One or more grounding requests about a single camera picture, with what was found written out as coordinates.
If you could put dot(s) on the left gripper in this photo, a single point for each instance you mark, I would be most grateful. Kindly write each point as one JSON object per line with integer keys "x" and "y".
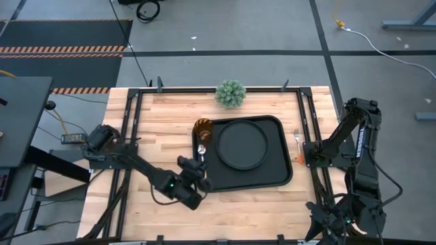
{"x": 190, "y": 170}

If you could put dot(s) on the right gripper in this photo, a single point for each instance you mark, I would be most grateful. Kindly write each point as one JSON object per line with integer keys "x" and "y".
{"x": 333, "y": 221}

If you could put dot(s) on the amber faceted cup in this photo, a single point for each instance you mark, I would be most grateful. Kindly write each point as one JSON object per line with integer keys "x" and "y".
{"x": 203, "y": 127}

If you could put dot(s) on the black round plate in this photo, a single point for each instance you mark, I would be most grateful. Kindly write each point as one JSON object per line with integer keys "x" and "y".
{"x": 242, "y": 144}

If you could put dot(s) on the black rectangular tray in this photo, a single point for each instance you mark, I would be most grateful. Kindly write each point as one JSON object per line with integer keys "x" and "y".
{"x": 279, "y": 170}

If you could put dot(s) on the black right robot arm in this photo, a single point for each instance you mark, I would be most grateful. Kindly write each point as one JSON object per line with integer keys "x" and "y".
{"x": 366, "y": 136}

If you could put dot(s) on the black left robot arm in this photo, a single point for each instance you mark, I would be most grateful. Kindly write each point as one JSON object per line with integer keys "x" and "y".
{"x": 143, "y": 166}

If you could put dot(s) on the black table clamp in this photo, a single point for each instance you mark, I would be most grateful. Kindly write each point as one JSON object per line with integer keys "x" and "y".
{"x": 159, "y": 85}
{"x": 159, "y": 240}
{"x": 281, "y": 240}

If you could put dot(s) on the green artificial potted plant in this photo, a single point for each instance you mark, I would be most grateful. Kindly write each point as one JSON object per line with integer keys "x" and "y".
{"x": 230, "y": 94}

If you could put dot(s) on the black power brick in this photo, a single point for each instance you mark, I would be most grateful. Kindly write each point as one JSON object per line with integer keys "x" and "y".
{"x": 73, "y": 138}

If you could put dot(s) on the grey metal table foot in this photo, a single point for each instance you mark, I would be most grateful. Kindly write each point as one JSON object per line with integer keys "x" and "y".
{"x": 425, "y": 116}
{"x": 408, "y": 24}

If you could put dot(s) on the black round object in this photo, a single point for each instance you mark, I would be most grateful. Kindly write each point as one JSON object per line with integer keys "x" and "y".
{"x": 50, "y": 105}

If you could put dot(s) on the black desk top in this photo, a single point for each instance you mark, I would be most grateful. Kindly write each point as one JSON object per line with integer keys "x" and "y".
{"x": 24, "y": 119}

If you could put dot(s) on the dark grey side desk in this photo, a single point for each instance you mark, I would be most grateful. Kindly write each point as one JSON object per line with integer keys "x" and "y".
{"x": 17, "y": 204}

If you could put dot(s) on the black hazard-striped floor mat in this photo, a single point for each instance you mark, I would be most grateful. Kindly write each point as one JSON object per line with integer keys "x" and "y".
{"x": 61, "y": 34}

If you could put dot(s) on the black aluminium table frame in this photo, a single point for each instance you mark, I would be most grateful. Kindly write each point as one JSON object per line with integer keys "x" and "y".
{"x": 190, "y": 90}

